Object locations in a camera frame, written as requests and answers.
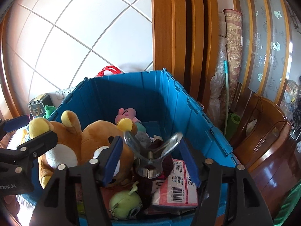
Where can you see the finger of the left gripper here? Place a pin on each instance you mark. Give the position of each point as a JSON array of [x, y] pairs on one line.
[[16, 123], [31, 149]]

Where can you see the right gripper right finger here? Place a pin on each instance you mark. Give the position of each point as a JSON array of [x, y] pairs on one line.
[[245, 204]]

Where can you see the brown teddy bear plush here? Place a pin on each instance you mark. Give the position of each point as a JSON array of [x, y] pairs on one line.
[[75, 146]]

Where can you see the metal nutcracker tool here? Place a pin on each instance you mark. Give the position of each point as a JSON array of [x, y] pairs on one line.
[[150, 164]]

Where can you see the pink piglet plush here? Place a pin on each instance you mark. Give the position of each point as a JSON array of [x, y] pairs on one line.
[[129, 113]]

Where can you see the grey fluffy plush toy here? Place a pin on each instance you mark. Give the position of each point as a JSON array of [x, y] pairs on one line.
[[143, 139]]

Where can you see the person's hand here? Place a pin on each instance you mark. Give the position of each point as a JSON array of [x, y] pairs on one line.
[[12, 205]]

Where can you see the dark gift bag box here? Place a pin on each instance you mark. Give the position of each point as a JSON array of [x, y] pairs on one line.
[[36, 105]]

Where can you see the pink white medicine box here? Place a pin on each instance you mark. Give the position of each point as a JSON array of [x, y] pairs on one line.
[[177, 191]]

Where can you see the small green round plush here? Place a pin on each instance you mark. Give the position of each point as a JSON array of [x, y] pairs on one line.
[[125, 205]]

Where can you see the dark green frog plush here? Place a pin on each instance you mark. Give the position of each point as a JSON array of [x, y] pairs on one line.
[[48, 111]]

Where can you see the wooden chair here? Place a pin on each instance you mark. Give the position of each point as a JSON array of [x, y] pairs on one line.
[[262, 143]]

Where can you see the blue plastic storage crate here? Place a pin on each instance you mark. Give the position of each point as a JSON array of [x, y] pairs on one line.
[[164, 108]]

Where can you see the rolled patterned carpet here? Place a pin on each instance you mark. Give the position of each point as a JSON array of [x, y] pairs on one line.
[[230, 49]]

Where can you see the red plastic toy case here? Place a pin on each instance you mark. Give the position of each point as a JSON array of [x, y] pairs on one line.
[[109, 70]]

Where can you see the white wall socket panel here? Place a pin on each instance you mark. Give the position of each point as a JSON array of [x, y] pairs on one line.
[[62, 94]]

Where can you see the teal mop handle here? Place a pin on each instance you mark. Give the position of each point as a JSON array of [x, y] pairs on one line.
[[226, 70]]

